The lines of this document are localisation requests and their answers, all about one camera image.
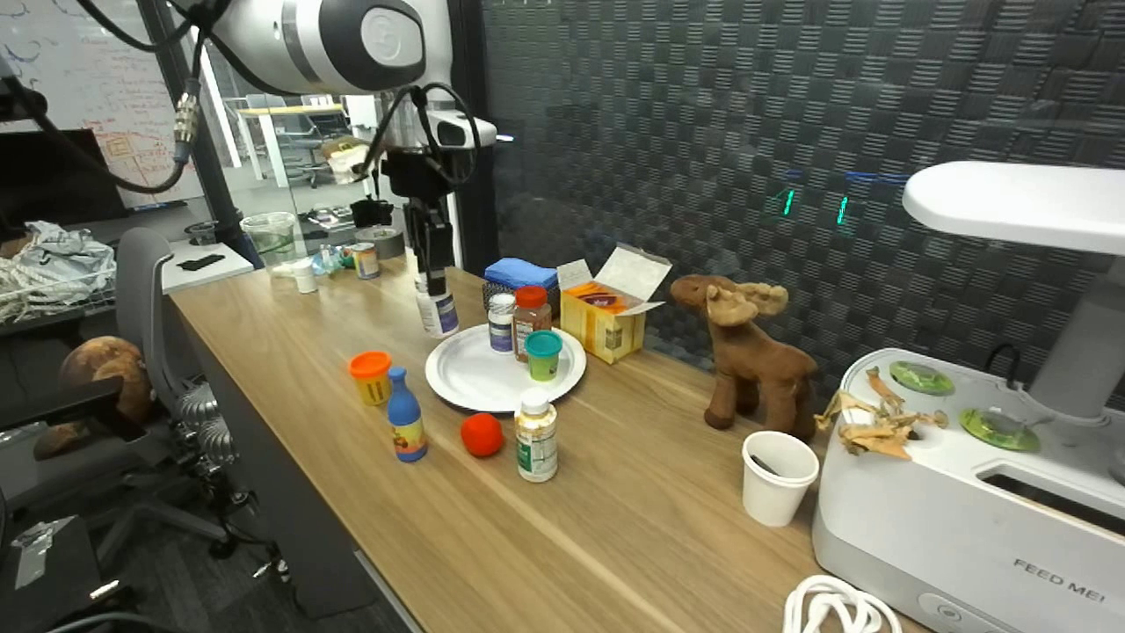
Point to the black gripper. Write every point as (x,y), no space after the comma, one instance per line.
(429,189)

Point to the white pill bottle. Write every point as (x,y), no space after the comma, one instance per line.
(502,330)
(446,318)

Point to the yellow tub with orange lid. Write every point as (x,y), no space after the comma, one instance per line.
(369,377)

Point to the small tub with teal lid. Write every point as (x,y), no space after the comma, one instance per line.
(542,355)

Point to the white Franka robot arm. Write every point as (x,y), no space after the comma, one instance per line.
(339,42)

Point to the white paper plate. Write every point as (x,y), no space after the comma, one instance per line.
(469,373)

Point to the orange ball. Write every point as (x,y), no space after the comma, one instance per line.
(482,438)

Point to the small printed can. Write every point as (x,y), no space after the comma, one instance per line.
(364,262)

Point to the blue folded cloth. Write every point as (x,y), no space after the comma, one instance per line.
(521,273)

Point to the blue toy bottle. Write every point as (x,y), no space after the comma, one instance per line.
(407,425)

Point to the clear plastic jar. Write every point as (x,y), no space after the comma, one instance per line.
(276,241)

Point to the open yellow cardboard box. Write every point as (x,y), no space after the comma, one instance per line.
(611,321)

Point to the white bottle with green label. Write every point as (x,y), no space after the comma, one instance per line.
(536,441)

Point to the black slanted pole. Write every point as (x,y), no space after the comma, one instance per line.
(200,130)

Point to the grey office chair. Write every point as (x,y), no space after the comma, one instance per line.
(144,303)

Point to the brown moose plush toy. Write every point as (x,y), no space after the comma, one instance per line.
(760,365)

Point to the pale fabric pile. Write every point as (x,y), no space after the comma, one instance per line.
(57,267)

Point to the white paper cup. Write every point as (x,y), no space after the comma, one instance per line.
(776,487)

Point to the tan dried scraps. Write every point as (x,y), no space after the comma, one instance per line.
(882,425)

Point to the white bowl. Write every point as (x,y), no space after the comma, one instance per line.
(935,528)

